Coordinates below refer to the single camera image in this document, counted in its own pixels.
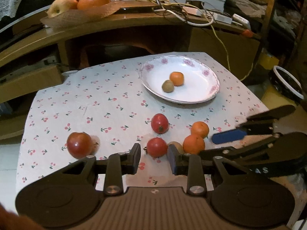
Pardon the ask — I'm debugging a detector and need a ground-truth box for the white cable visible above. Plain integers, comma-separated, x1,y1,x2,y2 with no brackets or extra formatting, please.
153,9,215,27

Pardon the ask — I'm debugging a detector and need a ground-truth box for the brown kiwi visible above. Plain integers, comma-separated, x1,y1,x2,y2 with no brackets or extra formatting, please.
168,141,184,154
162,80,174,93

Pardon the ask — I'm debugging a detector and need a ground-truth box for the white floral ceramic plate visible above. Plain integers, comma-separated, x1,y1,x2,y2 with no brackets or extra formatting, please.
138,55,220,104

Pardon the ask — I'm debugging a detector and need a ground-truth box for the cherry print tablecloth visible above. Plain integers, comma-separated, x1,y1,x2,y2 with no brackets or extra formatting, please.
16,53,267,192

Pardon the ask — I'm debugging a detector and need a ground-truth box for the yellow apple on tray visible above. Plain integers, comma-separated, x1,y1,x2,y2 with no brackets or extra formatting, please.
47,0,78,18

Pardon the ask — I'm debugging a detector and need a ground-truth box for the large orange tangerine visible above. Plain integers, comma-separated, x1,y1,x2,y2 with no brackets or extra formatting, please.
183,134,205,155

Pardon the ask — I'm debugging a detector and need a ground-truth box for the brown kiwi front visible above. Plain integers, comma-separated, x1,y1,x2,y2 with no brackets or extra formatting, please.
162,80,174,93

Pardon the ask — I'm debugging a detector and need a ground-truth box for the white power adapter box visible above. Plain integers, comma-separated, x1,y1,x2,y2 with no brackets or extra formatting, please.
212,13,251,29

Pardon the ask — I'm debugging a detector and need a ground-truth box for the curved wooden tv stand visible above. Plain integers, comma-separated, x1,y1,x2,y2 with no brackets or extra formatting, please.
1,7,260,140

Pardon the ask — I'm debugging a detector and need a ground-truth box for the large dark red tomato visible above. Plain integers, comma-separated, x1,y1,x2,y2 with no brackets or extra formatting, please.
67,132,94,159

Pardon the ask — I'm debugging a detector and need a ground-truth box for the glass fruit tray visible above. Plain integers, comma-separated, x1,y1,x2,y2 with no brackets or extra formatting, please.
41,2,122,28

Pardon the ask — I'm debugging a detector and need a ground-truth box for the small red object on shelf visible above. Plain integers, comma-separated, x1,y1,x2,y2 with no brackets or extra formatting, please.
241,29,253,38

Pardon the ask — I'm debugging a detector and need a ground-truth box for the white rimmed bucket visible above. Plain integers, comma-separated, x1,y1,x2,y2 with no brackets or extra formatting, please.
270,65,304,103

